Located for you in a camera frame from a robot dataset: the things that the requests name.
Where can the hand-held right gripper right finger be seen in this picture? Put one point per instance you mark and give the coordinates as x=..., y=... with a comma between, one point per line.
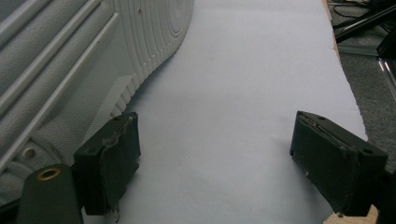
x=330, y=161

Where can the pale table cover sheet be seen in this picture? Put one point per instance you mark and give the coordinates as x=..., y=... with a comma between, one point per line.
x=233, y=93

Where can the white sneaker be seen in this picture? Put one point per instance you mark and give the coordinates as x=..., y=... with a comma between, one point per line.
x=62, y=77

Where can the wooden table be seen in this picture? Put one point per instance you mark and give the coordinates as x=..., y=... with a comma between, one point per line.
x=351, y=217

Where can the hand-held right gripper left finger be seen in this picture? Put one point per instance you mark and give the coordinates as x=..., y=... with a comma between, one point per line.
x=106, y=168

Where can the metal floor rail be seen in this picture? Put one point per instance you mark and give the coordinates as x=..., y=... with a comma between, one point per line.
x=387, y=71

